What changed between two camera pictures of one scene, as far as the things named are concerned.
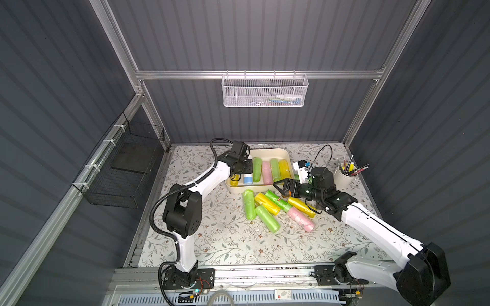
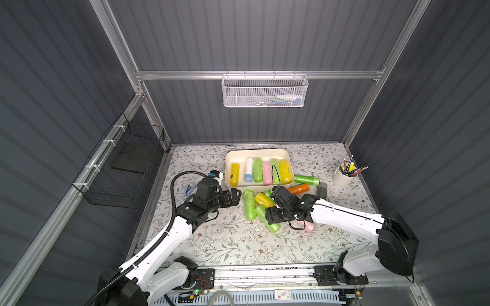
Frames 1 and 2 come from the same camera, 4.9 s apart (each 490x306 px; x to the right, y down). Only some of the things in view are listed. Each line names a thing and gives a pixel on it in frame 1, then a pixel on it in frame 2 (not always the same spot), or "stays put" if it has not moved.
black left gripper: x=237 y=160 to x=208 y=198
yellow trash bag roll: x=235 y=182 stays put
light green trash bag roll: x=268 y=219 stays put
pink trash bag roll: x=267 y=173 stays put
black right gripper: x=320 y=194 to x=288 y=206
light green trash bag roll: x=257 y=167 stays put
